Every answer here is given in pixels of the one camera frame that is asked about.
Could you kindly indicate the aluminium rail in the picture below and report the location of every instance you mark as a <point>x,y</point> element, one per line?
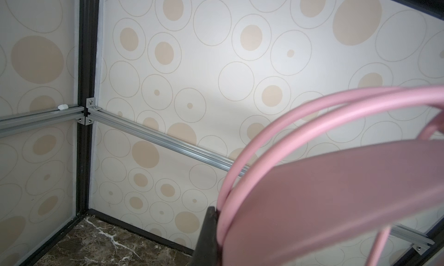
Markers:
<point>19,123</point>
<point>164,158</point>

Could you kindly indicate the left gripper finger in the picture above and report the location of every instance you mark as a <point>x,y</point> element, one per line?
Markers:
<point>207,251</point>

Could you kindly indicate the right black frame post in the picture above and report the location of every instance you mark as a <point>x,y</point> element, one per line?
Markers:
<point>426,250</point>

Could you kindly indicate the back aluminium rail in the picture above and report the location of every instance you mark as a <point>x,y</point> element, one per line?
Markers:
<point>164,158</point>

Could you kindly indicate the left black frame post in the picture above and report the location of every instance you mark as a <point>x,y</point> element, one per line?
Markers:
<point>87,59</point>

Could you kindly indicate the pink cat-ear headphones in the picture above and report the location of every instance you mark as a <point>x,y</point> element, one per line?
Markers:
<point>271,213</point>

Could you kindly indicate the left aluminium rail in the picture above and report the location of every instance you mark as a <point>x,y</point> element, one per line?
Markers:
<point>19,123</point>

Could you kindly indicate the black frame post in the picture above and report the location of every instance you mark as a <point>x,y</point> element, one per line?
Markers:
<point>87,59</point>
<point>426,250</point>

